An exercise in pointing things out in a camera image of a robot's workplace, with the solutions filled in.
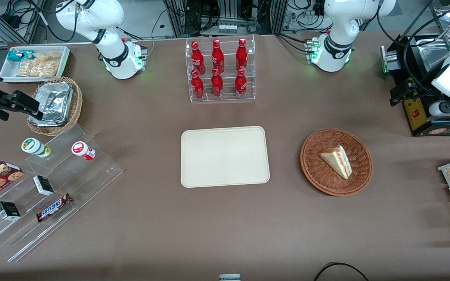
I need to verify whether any white green lidded cup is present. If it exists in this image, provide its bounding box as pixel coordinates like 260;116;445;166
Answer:
21;138;52;158

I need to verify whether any beige plastic tray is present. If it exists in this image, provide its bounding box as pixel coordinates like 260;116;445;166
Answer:
180;126;271;189

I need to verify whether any small black box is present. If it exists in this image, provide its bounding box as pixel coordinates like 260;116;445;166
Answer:
0;201;21;221
33;175;55;196

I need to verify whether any red soda bottle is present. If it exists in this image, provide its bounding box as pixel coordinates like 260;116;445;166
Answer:
191;41;206;75
234;68;248;98
191;69;205;99
211;68;224;98
211;39;225;74
236;38;248;72

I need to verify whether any light wicker basket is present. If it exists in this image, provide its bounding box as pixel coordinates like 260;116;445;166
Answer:
27;76;83;137

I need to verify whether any black food warmer machine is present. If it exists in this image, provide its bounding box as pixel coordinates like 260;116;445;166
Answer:
380;33;450;137

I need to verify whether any black cable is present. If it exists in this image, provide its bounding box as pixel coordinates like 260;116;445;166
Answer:
313;262;370;281

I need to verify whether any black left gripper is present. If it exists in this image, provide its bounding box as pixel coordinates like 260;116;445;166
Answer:
390;77;425;107

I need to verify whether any white red lidded cup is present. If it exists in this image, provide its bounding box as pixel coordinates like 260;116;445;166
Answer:
71;141;96;161

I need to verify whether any triangular sandwich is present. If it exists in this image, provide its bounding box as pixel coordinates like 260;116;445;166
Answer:
319;145;353;180

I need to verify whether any round brown wicker basket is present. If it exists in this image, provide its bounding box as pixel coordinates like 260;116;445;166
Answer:
300;128;373;196

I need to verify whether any clear bag of crackers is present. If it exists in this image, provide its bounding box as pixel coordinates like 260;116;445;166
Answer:
16;53;62;78

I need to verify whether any teal snack packet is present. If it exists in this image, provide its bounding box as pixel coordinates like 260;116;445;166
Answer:
7;50;34;62

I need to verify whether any clear acrylic bottle rack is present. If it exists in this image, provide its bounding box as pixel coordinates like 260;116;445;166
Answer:
186;35;256;103

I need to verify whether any steel warmer pan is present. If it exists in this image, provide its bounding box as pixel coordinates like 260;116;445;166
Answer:
416;37;450;73

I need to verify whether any white rectangular snack bin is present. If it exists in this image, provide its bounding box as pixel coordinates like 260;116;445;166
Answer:
0;45;71;83

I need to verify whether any Snickers chocolate bar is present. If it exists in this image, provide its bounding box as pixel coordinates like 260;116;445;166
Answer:
36;193;73;223

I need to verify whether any clear acrylic stepped shelf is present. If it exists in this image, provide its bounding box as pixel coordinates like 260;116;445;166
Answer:
0;123;123;263

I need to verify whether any aluminium foil container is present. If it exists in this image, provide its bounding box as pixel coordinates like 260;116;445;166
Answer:
29;82;74;127

